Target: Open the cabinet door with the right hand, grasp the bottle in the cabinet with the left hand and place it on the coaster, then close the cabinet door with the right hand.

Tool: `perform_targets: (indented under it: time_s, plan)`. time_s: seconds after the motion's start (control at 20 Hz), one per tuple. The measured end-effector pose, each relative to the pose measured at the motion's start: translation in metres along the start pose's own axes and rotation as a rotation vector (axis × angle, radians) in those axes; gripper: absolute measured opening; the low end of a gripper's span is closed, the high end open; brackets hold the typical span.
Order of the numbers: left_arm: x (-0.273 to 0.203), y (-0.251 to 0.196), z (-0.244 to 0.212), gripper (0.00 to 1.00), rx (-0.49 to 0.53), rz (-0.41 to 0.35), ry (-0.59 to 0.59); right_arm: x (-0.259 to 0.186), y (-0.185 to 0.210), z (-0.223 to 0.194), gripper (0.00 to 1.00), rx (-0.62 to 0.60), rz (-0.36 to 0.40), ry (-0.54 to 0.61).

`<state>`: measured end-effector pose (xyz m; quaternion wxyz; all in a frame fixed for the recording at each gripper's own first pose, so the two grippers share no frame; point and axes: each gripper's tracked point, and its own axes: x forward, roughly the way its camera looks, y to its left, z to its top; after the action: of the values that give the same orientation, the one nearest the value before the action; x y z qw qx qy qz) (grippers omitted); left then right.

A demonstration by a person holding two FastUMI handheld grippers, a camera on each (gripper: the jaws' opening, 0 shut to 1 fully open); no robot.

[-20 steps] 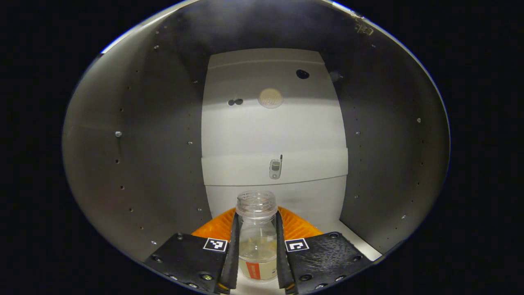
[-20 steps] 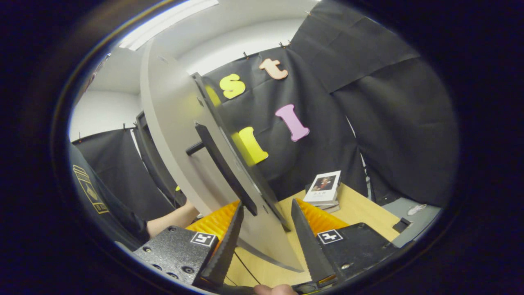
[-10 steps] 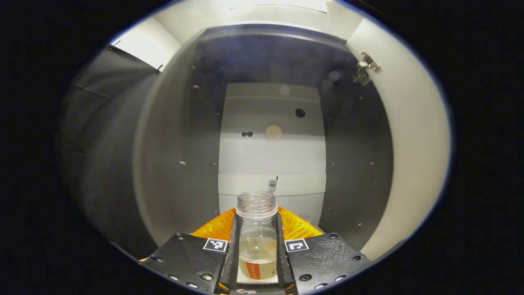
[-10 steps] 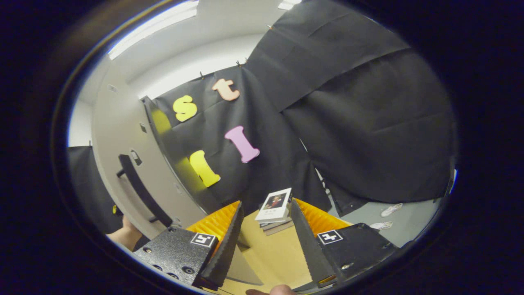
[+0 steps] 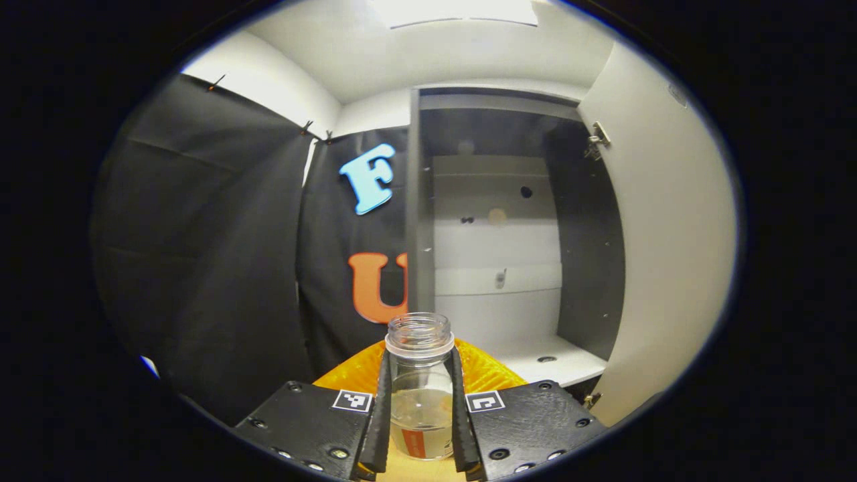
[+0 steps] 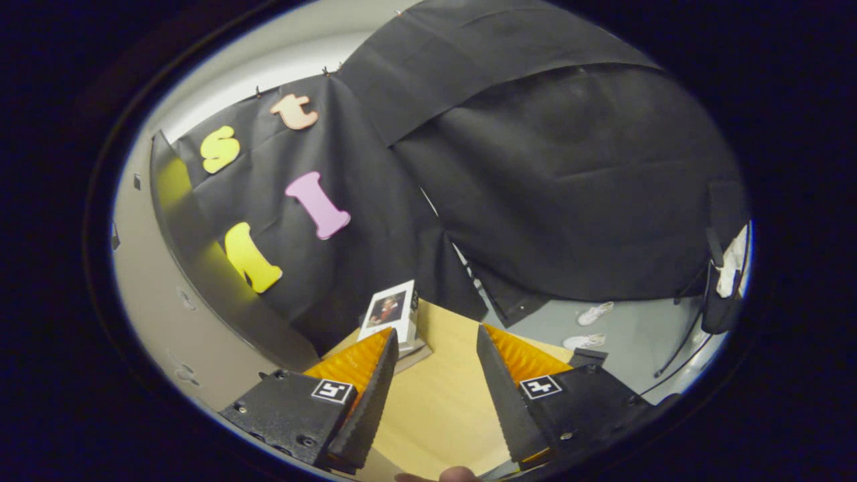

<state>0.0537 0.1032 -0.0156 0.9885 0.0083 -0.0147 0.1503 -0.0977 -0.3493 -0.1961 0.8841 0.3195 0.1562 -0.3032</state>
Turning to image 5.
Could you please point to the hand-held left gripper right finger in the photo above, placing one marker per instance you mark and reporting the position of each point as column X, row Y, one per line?
column 462, row 422

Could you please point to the metal door hinge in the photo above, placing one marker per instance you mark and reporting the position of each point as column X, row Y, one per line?
column 597, row 139
column 592, row 400

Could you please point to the long ceiling light panel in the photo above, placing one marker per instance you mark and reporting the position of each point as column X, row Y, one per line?
column 455, row 12

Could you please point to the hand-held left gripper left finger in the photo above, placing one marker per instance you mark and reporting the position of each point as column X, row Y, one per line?
column 380, row 422

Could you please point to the black backdrop cloth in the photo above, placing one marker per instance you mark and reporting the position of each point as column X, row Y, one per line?
column 201, row 268

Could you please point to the clear glass bottle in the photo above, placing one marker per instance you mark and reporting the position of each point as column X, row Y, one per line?
column 420, row 402

